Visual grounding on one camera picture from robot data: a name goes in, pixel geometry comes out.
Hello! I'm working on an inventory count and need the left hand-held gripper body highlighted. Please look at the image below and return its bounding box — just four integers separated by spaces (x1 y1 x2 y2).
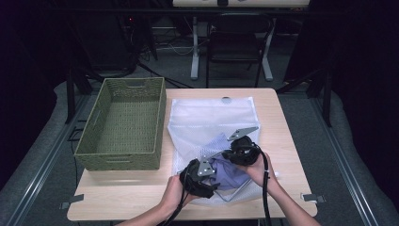
179 156 217 200

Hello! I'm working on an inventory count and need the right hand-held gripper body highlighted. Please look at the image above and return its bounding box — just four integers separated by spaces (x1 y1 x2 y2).
226 125 263 167

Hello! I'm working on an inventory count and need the purple cloth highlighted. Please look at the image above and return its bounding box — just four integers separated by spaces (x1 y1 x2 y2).
205 133 252 192

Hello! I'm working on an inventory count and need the white mesh laundry bag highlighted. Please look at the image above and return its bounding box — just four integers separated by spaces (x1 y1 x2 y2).
167 96 279 207

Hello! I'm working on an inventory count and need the green woven basket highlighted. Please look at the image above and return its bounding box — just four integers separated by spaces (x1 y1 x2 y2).
73 76 167 171

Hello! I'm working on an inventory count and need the person's left hand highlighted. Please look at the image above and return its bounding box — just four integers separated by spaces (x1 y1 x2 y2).
159 174 202 216

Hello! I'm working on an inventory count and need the person's right hand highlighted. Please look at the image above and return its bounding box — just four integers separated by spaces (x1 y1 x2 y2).
238 152 279 193

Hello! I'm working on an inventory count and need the black stand leg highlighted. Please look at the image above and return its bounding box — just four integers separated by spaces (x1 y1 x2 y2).
322 67 333 128
64 67 77 124

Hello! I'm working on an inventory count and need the black folding chair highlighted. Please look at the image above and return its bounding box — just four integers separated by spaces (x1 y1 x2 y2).
205 12 276 89

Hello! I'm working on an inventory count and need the white desk with legs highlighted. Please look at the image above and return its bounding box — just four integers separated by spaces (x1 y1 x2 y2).
172 0 311 83

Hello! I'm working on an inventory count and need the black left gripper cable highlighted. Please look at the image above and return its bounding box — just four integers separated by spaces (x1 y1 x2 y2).
161 163 193 226

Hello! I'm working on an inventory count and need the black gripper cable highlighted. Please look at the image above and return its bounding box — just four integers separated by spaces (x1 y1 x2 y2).
250 142 273 226
161 163 193 226

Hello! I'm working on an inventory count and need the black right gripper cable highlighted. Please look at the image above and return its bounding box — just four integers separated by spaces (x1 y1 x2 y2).
250 142 273 226

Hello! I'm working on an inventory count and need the grey metal table bracket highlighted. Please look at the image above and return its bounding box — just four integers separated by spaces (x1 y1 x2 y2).
58 193 86 211
299 192 327 204

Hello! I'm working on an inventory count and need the metal floor rail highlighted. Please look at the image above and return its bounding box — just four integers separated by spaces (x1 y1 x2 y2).
2 93 92 226
312 96 381 226

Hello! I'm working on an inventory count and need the black floor cable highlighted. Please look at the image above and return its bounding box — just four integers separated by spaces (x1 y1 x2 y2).
66 119 87 189

